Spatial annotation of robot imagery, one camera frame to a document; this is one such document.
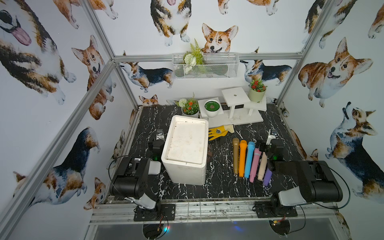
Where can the green fern white flower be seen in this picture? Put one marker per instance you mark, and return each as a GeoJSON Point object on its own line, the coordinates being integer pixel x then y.
{"type": "Point", "coordinates": [193, 57]}

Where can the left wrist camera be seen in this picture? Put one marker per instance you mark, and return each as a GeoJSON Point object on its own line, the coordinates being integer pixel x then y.
{"type": "Point", "coordinates": [160, 135]}

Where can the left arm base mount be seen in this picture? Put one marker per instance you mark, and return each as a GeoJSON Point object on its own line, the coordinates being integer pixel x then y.
{"type": "Point", "coordinates": [166, 211]}

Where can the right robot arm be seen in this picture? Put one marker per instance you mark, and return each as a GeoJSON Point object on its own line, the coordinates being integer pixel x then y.
{"type": "Point", "coordinates": [316, 182]}

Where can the white pot orange flowers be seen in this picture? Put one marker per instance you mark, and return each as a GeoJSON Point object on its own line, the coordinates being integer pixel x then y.
{"type": "Point", "coordinates": [190, 107]}

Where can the white pot green moss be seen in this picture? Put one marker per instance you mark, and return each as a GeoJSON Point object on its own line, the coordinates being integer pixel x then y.
{"type": "Point", "coordinates": [212, 108]}

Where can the white tiered display stand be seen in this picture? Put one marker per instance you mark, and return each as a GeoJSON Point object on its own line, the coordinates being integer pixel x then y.
{"type": "Point", "coordinates": [242, 111]}

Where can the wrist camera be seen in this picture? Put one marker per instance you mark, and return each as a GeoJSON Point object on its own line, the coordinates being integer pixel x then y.
{"type": "Point", "coordinates": [160, 135]}
{"type": "Point", "coordinates": [272, 135]}

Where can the blue toy microphone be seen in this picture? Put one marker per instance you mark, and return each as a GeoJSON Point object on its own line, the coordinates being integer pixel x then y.
{"type": "Point", "coordinates": [249, 157]}

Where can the yellow work glove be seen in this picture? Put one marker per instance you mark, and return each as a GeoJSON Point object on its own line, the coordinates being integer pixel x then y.
{"type": "Point", "coordinates": [221, 131]}

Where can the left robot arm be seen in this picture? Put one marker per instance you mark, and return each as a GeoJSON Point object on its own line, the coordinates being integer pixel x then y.
{"type": "Point", "coordinates": [130, 180]}

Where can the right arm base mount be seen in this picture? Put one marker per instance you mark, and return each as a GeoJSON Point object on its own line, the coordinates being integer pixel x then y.
{"type": "Point", "coordinates": [265, 209]}

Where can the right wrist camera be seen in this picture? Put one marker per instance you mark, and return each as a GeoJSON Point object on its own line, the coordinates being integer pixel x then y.
{"type": "Point", "coordinates": [272, 135]}

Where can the beige toy microphone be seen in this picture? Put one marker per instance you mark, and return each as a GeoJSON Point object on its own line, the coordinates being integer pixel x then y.
{"type": "Point", "coordinates": [263, 166]}

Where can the gold toy microphone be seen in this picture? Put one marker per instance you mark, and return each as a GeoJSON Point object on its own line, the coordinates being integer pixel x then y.
{"type": "Point", "coordinates": [236, 147]}

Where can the green pot red flowers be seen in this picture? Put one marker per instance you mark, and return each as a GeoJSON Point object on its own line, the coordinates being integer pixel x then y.
{"type": "Point", "coordinates": [257, 90]}

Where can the orange toy microphone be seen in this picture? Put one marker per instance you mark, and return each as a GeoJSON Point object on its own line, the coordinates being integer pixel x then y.
{"type": "Point", "coordinates": [242, 158]}

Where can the pink toy microphone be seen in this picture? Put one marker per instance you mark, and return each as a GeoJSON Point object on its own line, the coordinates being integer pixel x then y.
{"type": "Point", "coordinates": [255, 164]}

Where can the white wire wall basket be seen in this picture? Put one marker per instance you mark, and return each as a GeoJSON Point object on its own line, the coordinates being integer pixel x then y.
{"type": "Point", "coordinates": [217, 66]}

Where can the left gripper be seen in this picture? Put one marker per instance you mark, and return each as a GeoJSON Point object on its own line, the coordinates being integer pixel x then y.
{"type": "Point", "coordinates": [157, 143]}

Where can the purple toy microphone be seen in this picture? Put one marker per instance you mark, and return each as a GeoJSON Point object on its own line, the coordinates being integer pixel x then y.
{"type": "Point", "coordinates": [267, 177]}

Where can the white plastic drawer cabinet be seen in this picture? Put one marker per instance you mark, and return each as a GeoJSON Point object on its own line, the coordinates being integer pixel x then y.
{"type": "Point", "coordinates": [186, 149]}

